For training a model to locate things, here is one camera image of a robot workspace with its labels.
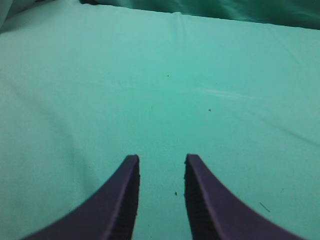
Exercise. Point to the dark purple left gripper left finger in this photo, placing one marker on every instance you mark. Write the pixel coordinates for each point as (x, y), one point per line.
(109, 214)

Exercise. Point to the green table cloth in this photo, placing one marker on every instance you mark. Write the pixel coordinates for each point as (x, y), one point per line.
(83, 86)

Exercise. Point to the green backdrop curtain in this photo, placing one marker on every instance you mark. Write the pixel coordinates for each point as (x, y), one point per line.
(291, 13)

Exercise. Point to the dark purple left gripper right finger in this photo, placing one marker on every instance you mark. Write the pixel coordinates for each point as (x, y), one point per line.
(214, 213)

